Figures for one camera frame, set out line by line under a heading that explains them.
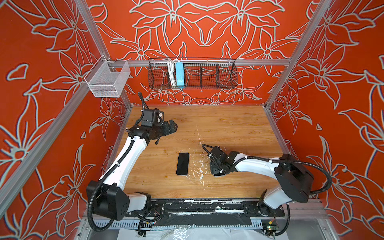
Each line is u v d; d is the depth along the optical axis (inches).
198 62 36.4
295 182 17.3
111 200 15.1
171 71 35.2
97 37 31.5
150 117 23.2
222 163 26.0
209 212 28.6
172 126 28.0
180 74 35.1
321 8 28.0
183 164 34.6
